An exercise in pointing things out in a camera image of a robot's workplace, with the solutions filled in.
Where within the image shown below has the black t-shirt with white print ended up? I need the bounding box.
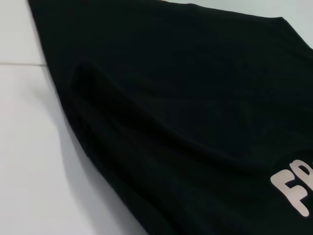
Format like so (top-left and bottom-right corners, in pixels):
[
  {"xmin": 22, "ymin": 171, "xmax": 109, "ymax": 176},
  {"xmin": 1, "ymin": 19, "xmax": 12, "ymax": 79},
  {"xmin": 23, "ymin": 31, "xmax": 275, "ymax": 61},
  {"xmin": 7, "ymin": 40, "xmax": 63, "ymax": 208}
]
[{"xmin": 27, "ymin": 0, "xmax": 313, "ymax": 235}]

